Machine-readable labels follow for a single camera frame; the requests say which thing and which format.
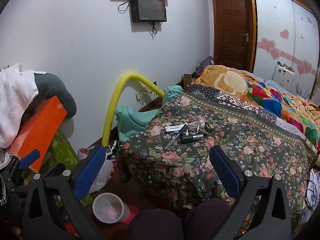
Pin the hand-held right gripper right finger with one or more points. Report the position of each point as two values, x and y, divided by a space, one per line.
225 172

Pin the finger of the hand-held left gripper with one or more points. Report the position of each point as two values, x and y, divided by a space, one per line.
28 158

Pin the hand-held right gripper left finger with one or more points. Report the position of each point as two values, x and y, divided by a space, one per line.
88 171

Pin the clear plastic cup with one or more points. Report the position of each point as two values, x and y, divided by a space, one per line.
108 208

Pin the white plastic bag red print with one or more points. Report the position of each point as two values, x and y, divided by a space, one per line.
105 170

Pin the orange box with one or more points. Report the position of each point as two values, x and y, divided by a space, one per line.
40 127

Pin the green leaf-print bag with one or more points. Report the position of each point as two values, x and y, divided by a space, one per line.
61 150

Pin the floral bed cover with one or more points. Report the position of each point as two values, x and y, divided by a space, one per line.
190 160

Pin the small black object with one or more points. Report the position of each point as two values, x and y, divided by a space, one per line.
209 128

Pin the black grey marker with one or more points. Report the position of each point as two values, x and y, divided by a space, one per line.
191 138

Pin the person's right leg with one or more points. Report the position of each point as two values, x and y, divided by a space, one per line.
207 217

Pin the person's leg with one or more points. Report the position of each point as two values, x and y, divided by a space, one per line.
207 217
155 225

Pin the pink paper sheet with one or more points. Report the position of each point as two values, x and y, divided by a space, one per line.
132 212

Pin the white towel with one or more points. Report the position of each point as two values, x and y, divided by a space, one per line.
15 97

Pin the white paper label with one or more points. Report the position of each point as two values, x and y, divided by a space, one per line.
174 128

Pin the teal cloth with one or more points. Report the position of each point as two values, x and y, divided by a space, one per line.
135 122

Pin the black white patchwork sheet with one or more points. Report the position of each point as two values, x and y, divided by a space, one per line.
235 101

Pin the dark grey pillow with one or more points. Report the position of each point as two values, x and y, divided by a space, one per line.
57 90

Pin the yellow foam tube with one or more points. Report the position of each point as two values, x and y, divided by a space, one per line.
112 100

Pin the person's left leg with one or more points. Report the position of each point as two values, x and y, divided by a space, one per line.
155 225

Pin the colourful patterned blanket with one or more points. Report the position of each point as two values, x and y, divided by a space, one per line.
275 92

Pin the cardboard box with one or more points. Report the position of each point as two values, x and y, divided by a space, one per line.
188 81

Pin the dark grey bag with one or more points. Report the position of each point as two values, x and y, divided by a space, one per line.
206 66

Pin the dark dry twigs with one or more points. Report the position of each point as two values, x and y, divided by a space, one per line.
301 90

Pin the white appliance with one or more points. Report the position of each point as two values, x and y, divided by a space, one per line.
285 77

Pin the group of pink heart stickers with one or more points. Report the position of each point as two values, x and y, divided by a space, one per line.
267 43

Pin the brown wooden door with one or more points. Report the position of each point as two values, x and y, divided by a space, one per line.
231 27

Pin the white sliding wardrobe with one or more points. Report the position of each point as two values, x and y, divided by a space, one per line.
275 17

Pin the wall socket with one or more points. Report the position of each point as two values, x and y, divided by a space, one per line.
141 95

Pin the small black wall monitor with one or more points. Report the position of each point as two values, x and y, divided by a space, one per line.
150 7

